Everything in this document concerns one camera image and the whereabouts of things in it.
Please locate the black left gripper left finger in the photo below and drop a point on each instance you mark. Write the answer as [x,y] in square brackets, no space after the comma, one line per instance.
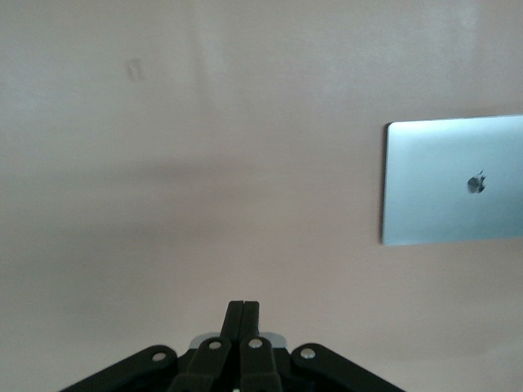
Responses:
[212,359]

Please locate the brown table mat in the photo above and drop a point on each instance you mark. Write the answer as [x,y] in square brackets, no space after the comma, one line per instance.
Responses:
[163,183]

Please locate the silver grey laptop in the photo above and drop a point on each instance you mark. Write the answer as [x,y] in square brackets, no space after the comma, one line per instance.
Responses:
[429,196]

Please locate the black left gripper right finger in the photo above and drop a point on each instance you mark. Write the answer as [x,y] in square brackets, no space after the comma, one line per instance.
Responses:
[257,359]

